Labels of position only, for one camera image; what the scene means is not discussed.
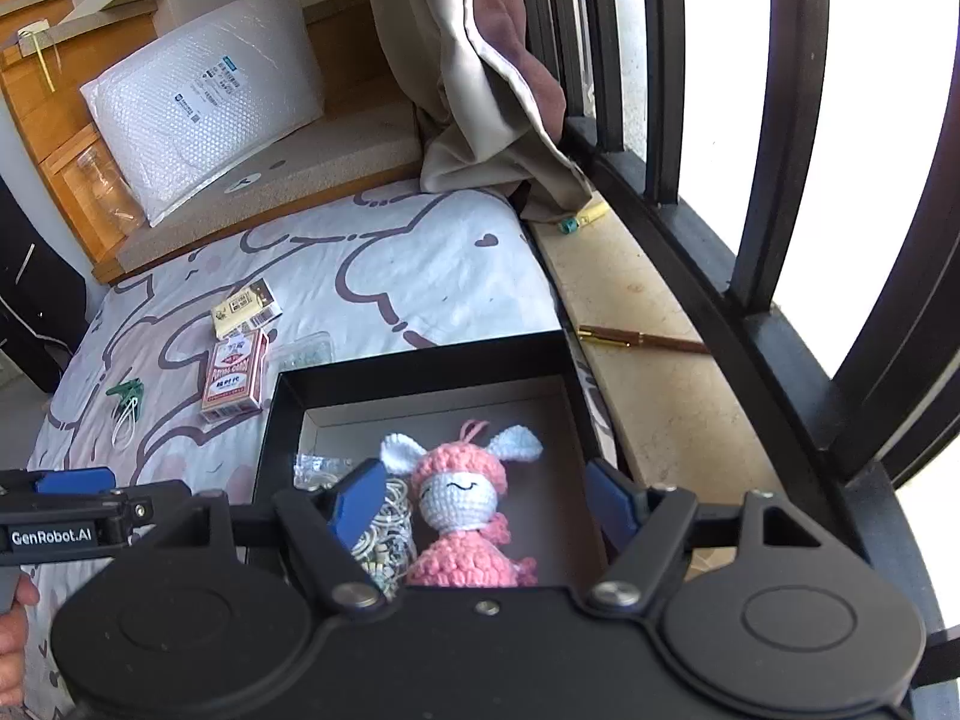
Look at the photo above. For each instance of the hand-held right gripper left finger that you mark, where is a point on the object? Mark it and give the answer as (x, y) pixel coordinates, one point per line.
(358, 504)

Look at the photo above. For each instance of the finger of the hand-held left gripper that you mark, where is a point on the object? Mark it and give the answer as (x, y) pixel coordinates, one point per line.
(71, 481)
(161, 506)

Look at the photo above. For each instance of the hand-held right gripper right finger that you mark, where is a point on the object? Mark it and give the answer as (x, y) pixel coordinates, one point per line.
(609, 501)

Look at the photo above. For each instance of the pink crochet doll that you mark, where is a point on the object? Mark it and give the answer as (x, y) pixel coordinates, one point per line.
(461, 559)

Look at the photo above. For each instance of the black storage box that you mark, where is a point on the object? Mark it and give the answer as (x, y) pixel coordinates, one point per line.
(420, 367)

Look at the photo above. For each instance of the clear press-on nail case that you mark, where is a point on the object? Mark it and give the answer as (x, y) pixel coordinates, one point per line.
(301, 352)

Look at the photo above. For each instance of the beige drink packet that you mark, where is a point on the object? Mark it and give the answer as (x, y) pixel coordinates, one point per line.
(244, 307)

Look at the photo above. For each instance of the person's left hand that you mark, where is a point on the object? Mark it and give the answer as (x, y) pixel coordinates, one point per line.
(11, 645)

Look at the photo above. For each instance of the bag of rubber bands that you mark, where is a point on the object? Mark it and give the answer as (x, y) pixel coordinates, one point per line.
(390, 521)

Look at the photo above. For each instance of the white rubber band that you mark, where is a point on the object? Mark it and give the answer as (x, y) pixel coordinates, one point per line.
(126, 422)

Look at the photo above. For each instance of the green clip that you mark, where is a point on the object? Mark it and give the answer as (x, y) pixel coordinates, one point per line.
(126, 390)

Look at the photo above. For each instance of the red playing card box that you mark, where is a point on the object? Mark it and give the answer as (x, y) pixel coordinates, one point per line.
(232, 376)

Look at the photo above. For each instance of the brown pen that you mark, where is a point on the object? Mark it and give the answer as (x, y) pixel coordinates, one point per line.
(652, 342)

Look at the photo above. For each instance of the black garment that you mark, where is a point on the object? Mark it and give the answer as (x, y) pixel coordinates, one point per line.
(30, 300)

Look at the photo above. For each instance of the stone window sill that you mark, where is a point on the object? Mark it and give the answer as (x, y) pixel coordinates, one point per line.
(637, 281)

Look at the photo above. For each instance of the printed bed sheet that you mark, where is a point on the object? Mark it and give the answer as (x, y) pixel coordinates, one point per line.
(420, 262)

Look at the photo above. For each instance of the small yellow green trinket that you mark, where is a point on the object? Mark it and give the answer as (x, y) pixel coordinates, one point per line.
(581, 220)

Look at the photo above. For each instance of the clear glass bottle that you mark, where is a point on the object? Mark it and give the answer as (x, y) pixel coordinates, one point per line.
(101, 181)

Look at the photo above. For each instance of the beige bear-face cushion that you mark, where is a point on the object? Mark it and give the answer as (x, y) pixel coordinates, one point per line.
(337, 157)

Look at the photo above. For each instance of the wooden headboard cabinet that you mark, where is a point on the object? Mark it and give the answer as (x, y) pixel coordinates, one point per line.
(45, 101)

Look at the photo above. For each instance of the white bubble mailer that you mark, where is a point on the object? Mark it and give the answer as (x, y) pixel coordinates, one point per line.
(202, 105)

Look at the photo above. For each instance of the beige curtain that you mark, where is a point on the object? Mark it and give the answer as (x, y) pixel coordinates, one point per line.
(480, 90)

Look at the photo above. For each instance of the yellow green ribbon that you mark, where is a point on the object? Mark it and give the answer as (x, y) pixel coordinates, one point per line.
(31, 36)

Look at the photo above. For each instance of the black window grille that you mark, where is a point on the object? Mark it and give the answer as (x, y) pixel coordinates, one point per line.
(660, 52)

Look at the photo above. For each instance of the white flat box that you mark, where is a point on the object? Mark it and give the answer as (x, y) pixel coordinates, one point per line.
(112, 4)

